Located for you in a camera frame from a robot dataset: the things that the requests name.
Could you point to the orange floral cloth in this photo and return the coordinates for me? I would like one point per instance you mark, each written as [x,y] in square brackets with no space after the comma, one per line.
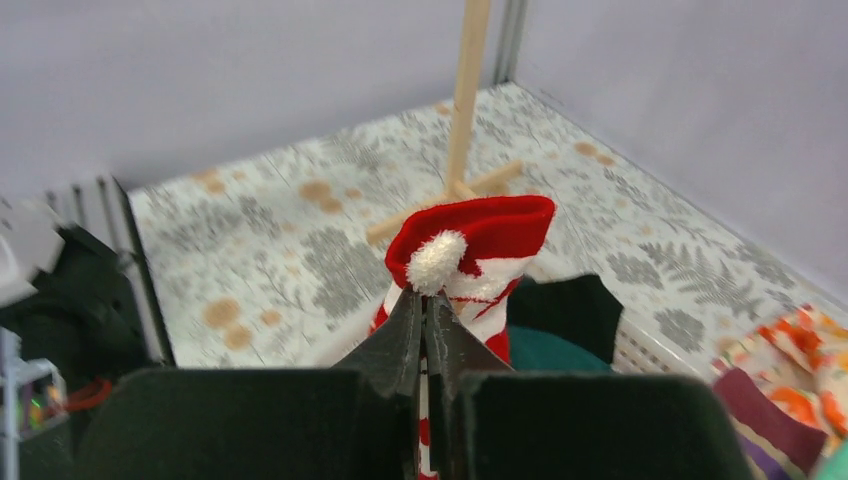
[799,361]

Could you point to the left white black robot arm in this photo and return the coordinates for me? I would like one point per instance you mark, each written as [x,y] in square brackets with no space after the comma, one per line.
[75,319]

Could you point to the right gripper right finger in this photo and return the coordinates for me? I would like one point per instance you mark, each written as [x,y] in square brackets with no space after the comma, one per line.
[451,351]

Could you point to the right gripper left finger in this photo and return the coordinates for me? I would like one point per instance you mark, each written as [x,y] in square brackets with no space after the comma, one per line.
[385,438]

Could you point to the purple striped sock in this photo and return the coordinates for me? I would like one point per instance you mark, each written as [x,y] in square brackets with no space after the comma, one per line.
[777,446]

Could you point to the dark green sock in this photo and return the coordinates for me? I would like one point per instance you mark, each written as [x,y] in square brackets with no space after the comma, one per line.
[534,350]

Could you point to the white laundry basket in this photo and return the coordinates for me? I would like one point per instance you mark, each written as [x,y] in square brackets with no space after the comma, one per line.
[641,349]

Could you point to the black sock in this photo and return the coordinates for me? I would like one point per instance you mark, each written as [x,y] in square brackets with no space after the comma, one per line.
[580,310]

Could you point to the wooden clothes rack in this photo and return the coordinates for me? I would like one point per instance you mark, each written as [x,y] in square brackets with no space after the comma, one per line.
[455,185]

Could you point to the red white striped sock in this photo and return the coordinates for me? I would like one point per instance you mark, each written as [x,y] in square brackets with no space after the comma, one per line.
[473,251]

